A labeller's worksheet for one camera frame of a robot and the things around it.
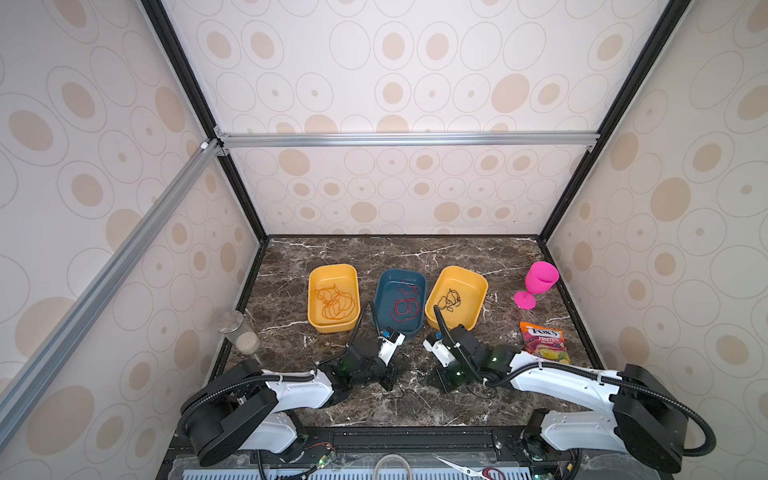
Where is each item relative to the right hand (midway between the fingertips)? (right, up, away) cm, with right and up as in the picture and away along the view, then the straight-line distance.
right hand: (429, 381), depth 81 cm
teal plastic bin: (-12, +22, +22) cm, 33 cm away
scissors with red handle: (+11, -17, -11) cm, 23 cm away
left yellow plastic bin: (-26, +27, +25) cm, 45 cm away
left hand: (-3, +4, -1) cm, 5 cm away
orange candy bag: (+36, +8, +9) cm, 38 cm away
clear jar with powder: (-57, +11, +11) cm, 59 cm away
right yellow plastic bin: (+18, +24, +22) cm, 37 cm away
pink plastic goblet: (+34, +28, +7) cm, 45 cm away
